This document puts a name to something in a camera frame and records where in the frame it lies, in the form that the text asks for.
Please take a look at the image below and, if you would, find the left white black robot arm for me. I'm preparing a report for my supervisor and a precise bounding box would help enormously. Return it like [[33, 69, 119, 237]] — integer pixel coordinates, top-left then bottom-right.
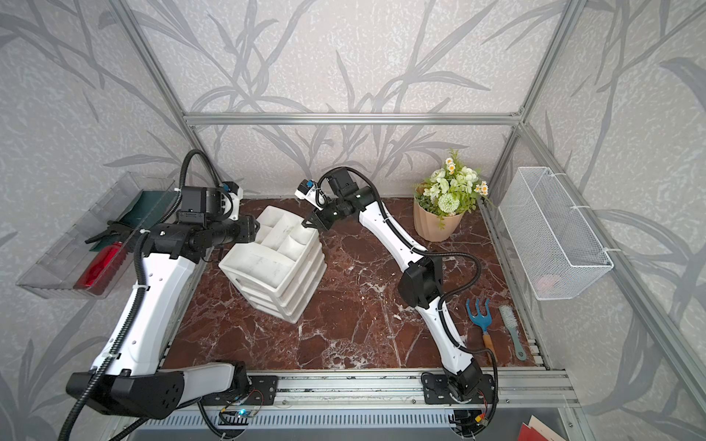
[[58, 149, 260, 440]]

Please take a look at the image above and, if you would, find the red paper at corner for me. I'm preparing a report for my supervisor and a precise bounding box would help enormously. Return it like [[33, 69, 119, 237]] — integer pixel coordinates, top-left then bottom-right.
[[518, 415, 566, 441]]

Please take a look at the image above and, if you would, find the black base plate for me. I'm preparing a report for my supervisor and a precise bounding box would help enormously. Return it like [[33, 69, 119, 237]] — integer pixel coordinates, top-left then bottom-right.
[[202, 375, 279, 407], [420, 371, 496, 404]]

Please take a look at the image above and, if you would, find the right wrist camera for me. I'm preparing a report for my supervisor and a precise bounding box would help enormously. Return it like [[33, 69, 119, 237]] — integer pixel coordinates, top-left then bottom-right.
[[294, 179, 327, 211]]

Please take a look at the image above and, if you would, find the aluminium front rail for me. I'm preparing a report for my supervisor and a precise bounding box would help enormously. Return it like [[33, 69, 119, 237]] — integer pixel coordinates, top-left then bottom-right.
[[115, 368, 580, 412]]

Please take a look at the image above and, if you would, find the red brush in bin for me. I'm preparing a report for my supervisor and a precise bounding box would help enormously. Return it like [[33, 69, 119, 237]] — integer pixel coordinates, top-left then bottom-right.
[[74, 242, 127, 297]]

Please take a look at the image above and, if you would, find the clear plastic wall bin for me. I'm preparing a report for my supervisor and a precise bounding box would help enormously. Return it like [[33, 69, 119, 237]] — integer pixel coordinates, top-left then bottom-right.
[[17, 173, 177, 300]]

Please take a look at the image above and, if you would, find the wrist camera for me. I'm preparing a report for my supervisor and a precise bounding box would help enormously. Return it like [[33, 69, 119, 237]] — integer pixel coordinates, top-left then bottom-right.
[[222, 181, 244, 221], [294, 179, 327, 211]]

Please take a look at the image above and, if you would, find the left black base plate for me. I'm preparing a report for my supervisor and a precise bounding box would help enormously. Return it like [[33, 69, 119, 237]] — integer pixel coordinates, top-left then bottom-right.
[[202, 375, 279, 407]]

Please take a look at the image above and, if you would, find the blue garden hand rake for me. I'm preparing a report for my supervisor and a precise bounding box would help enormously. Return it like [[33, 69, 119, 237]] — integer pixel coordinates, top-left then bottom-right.
[[465, 299, 496, 362]]

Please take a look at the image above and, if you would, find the green circuit board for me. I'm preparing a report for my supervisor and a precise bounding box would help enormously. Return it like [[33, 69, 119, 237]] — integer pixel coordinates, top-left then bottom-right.
[[219, 408, 260, 421]]

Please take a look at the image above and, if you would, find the black clamp in bin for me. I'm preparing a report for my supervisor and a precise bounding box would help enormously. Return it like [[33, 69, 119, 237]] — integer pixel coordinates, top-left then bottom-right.
[[85, 220, 134, 244]]

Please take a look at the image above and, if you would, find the potted white flower plant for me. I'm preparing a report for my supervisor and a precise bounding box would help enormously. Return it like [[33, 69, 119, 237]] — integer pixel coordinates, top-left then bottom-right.
[[414, 150, 490, 243]]

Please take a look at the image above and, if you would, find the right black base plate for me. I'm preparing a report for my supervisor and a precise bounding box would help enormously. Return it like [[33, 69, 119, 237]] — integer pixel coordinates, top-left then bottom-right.
[[420, 371, 496, 404]]

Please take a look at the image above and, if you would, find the green card in bin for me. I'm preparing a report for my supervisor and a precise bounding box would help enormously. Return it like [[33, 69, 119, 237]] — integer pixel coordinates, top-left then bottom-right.
[[90, 190, 176, 253]]

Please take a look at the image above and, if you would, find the white wire mesh basket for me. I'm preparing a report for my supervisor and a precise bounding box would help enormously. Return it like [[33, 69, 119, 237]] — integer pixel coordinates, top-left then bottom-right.
[[499, 166, 614, 301]]

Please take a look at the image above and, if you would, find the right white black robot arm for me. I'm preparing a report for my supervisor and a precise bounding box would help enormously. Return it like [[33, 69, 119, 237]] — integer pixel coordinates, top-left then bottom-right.
[[295, 166, 498, 404]]

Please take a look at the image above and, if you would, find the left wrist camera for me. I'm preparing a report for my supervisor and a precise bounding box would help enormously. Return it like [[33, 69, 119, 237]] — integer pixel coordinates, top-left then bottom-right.
[[222, 181, 244, 221]]

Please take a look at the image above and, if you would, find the white plastic drawer organizer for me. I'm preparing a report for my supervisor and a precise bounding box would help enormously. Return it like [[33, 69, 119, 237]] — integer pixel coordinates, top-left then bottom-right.
[[219, 206, 327, 323]]

